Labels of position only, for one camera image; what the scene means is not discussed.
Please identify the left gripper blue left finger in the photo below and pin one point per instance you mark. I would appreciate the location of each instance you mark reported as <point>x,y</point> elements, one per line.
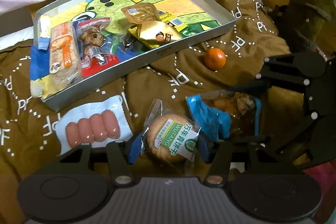
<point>121,154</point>

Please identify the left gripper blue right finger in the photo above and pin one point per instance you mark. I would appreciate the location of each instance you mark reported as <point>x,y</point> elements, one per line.
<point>218,155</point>

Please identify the pink sausages packet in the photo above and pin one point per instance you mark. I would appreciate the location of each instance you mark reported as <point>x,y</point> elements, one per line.
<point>97,123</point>

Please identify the blue nut snack packet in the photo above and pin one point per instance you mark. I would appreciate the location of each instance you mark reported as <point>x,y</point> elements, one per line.
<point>224,114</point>

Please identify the green label biscuit packet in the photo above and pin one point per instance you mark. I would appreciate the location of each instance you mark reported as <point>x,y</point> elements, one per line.
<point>168,136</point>

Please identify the quail egg vacuum packet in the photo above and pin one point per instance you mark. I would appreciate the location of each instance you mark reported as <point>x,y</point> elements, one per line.
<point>95,48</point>

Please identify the orange white bread packet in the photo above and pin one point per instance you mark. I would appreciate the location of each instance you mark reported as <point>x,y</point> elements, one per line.
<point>65,63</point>

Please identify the clear dried meat packet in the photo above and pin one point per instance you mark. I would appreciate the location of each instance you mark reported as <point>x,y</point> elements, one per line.
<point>130,43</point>

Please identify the gold foil snack packet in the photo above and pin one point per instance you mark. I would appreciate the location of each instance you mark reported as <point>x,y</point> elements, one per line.
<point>140,12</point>

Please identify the yellow snack packet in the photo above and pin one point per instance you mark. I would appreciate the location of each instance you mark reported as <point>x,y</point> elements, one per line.
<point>173,21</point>

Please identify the grey metal tray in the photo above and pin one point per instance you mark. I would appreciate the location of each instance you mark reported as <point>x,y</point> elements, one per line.
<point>83,88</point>

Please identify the brown printed blanket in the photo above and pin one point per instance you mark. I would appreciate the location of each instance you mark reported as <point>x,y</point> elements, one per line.
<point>28,138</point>

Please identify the small orange tangerine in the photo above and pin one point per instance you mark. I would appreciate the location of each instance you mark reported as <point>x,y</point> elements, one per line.
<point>215,59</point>

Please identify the crayon dinosaur drawing paper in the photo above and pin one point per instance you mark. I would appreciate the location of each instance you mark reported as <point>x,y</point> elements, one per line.
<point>41,86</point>

